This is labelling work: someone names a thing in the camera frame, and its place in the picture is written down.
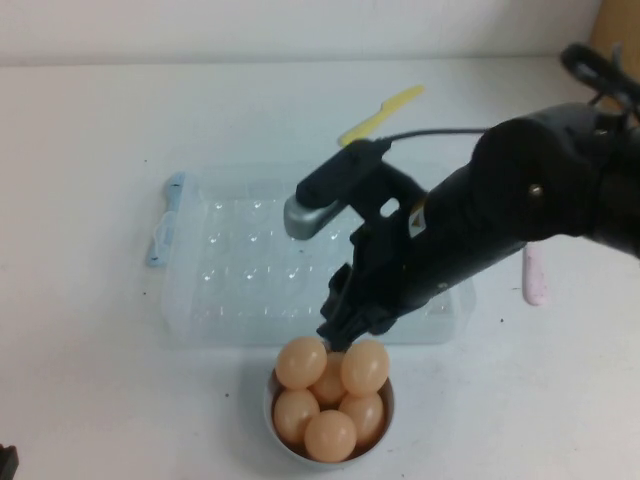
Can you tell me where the blue egg box latch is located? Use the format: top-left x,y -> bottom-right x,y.
145,171 -> 187,270

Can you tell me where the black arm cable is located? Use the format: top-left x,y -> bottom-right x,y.
559,42 -> 640,121

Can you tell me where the white round bowl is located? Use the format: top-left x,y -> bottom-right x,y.
263,367 -> 395,466

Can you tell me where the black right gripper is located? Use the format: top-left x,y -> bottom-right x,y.
316,159 -> 526,353

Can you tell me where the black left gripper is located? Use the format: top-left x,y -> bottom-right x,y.
0,443 -> 19,480

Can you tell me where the pink plastic knife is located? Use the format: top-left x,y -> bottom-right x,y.
521,244 -> 550,307

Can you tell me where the transparent plastic egg box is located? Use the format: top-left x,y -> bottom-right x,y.
160,164 -> 477,349

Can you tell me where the brown cardboard box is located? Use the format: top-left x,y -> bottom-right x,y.
589,0 -> 640,109

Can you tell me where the yellow plastic knife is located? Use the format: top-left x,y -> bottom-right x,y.
338,84 -> 426,147

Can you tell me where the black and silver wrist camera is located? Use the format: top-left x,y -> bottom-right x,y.
283,139 -> 426,242

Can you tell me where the beige egg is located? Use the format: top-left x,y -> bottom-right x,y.
276,336 -> 329,391
304,409 -> 358,462
338,392 -> 386,449
340,338 -> 390,399
273,388 -> 321,448
309,352 -> 351,405

